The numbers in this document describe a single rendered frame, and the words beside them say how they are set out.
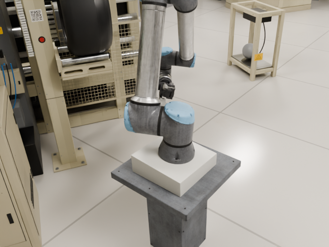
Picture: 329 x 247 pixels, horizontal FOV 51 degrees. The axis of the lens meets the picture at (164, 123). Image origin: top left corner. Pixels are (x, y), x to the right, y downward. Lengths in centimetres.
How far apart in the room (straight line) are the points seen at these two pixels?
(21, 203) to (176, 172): 91
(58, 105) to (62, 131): 23
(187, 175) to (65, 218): 113
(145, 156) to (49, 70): 113
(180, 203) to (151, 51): 72
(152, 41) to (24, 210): 120
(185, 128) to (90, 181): 131
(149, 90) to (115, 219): 110
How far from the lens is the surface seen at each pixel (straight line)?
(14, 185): 202
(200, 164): 173
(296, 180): 281
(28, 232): 226
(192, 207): 163
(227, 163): 188
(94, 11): 230
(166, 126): 162
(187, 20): 175
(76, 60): 249
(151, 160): 173
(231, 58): 463
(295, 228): 245
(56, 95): 266
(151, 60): 162
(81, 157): 301
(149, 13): 163
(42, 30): 250
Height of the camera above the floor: 175
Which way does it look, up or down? 31 degrees down
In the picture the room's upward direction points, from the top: 2 degrees counter-clockwise
